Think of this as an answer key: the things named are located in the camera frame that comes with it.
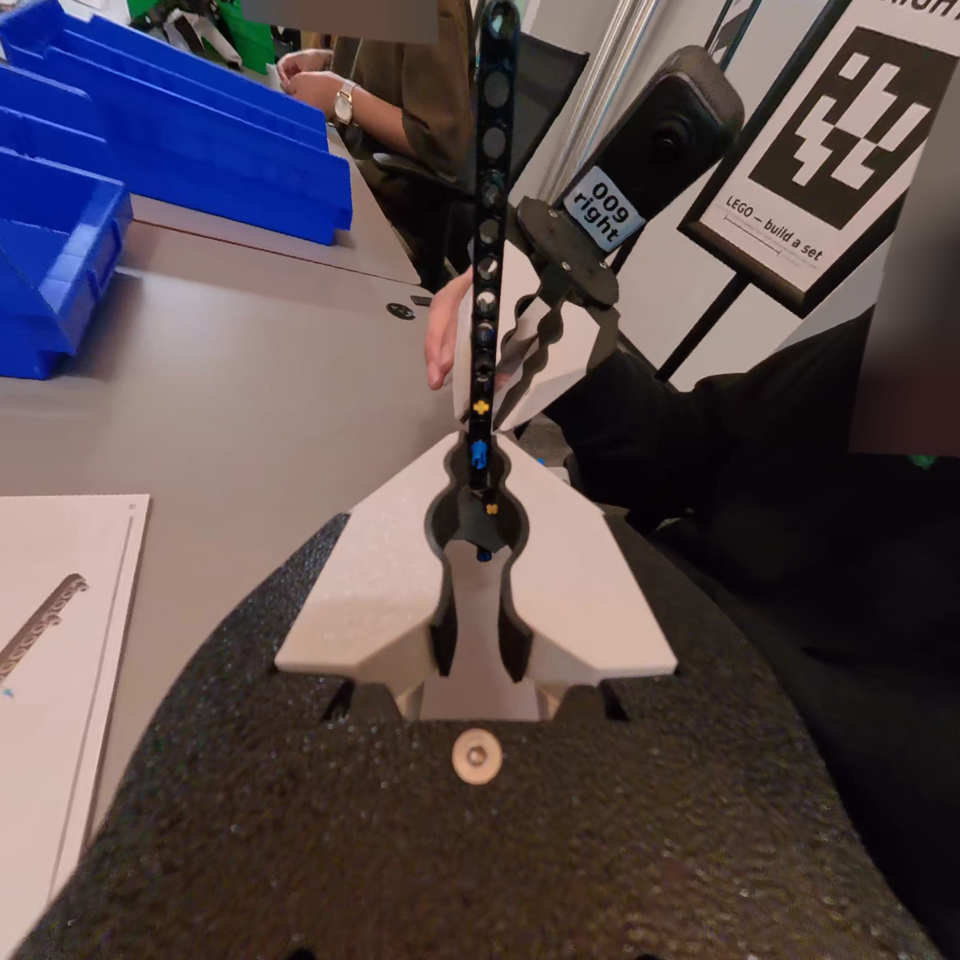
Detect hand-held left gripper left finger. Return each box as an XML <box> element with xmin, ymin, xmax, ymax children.
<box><xmin>273</xmin><ymin>432</ymin><xmax>470</xmax><ymax>721</ymax></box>

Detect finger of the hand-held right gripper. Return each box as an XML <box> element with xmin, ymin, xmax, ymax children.
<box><xmin>451</xmin><ymin>240</ymin><xmax>556</xmax><ymax>423</ymax></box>
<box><xmin>495</xmin><ymin>307</ymin><xmax>603</xmax><ymax>434</ymax></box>

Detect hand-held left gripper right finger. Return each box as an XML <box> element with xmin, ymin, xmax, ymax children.
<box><xmin>491</xmin><ymin>433</ymin><xmax>680</xmax><ymax>721</ymax></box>

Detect long black toy beam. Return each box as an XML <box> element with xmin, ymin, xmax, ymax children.
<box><xmin>465</xmin><ymin>0</ymin><xmax>523</xmax><ymax>451</ymax></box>

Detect white instruction booklet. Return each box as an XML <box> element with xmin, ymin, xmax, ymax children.
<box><xmin>0</xmin><ymin>493</ymin><xmax>151</xmax><ymax>939</ymax></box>

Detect person's right forearm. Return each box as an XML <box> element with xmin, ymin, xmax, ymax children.
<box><xmin>543</xmin><ymin>330</ymin><xmax>759</xmax><ymax>526</ymax></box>

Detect adjoining grey desk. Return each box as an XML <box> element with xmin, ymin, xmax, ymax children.
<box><xmin>123</xmin><ymin>127</ymin><xmax>423</xmax><ymax>288</ymax></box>

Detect person's right hand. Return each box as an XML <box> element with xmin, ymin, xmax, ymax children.
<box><xmin>424</xmin><ymin>268</ymin><xmax>477</xmax><ymax>393</ymax></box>

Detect marker sign on easel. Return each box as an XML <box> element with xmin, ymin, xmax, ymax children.
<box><xmin>656</xmin><ymin>0</ymin><xmax>960</xmax><ymax>384</ymax></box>

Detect person's body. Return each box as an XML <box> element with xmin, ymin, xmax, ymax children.
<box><xmin>562</xmin><ymin>303</ymin><xmax>960</xmax><ymax>960</ymax></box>

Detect blue plastic bin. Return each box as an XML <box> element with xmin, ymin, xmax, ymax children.
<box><xmin>0</xmin><ymin>0</ymin><xmax>354</xmax><ymax>247</ymax></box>
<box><xmin>0</xmin><ymin>146</ymin><xmax>135</xmax><ymax>381</ymax></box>

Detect green plastic bin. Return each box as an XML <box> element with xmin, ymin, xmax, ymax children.
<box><xmin>126</xmin><ymin>0</ymin><xmax>279</xmax><ymax>73</ymax></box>

